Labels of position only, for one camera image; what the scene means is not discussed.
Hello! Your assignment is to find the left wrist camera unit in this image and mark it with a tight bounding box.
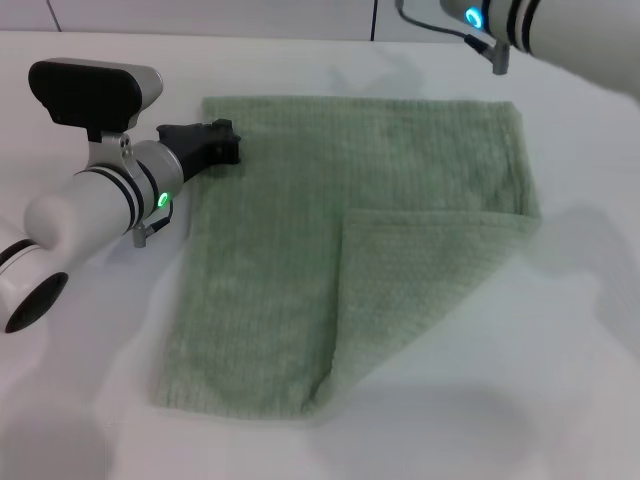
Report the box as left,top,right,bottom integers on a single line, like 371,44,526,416
27,56,165,172

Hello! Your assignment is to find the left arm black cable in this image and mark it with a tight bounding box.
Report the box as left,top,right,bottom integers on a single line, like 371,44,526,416
131,198,175,249

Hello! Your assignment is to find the green ribbed towel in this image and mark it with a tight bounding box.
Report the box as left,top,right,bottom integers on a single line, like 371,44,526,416
149,94,544,419

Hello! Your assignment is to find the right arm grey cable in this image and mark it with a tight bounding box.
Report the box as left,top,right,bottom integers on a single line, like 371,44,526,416
396,0,510,76

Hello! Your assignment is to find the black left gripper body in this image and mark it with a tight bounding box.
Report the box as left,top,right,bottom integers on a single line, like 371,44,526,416
156,121,226,182

